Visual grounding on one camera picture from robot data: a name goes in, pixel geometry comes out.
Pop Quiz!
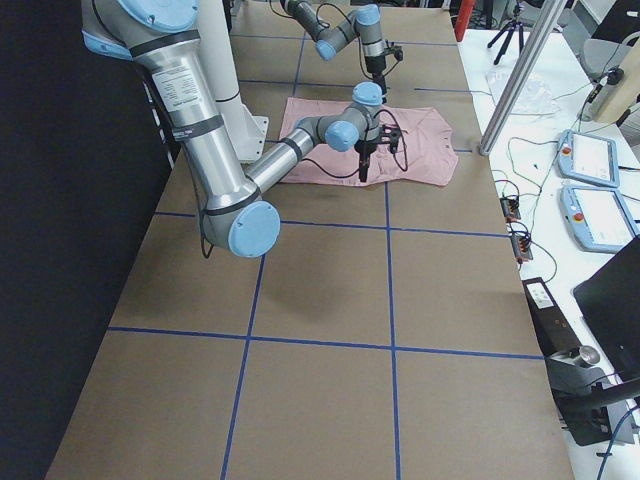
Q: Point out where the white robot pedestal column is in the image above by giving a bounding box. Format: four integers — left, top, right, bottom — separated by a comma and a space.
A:
197, 0, 269, 163

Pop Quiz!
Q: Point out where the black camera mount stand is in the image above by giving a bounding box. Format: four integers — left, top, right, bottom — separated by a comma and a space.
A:
523, 277, 639, 446

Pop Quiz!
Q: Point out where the black laptop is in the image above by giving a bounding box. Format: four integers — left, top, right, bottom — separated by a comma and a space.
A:
573, 238, 640, 377

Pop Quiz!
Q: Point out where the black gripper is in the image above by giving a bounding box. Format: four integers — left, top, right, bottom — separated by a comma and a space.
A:
355, 140, 377, 182
364, 55, 386, 99

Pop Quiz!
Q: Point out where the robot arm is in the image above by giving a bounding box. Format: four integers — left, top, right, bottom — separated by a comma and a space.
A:
280, 1, 397, 102
81, 1, 386, 258

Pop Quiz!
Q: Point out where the plastic bag on table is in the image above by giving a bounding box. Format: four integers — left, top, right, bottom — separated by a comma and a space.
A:
485, 70, 560, 116

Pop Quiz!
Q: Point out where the aluminium frame post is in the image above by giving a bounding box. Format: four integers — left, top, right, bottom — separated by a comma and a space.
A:
479, 0, 566, 156

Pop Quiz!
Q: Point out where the upper teach pendant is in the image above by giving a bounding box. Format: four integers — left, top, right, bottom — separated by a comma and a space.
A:
555, 130, 620, 188

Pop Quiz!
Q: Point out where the upper orange circuit board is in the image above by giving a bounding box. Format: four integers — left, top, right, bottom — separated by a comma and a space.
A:
500, 197, 521, 223

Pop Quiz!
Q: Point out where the black camera tripod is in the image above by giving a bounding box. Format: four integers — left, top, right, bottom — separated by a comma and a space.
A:
487, 1, 524, 65

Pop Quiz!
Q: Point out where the lower teach pendant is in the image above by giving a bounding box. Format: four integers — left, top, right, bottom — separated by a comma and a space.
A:
560, 185, 639, 254

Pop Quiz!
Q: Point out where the teach pendant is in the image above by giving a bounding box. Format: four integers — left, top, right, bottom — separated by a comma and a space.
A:
560, 185, 639, 254
555, 130, 620, 188

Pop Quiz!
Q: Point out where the orange circuit board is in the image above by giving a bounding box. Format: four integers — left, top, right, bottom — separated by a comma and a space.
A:
500, 197, 521, 223
510, 231, 533, 264

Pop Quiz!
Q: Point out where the beige board with clamp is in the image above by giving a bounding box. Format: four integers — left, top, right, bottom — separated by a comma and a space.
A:
579, 31, 639, 125

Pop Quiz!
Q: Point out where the pink Snoopy t-shirt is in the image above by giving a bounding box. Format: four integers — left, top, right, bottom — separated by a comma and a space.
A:
282, 107, 458, 187

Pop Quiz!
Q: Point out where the lower orange circuit board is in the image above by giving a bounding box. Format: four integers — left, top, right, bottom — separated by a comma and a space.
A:
510, 231, 533, 264

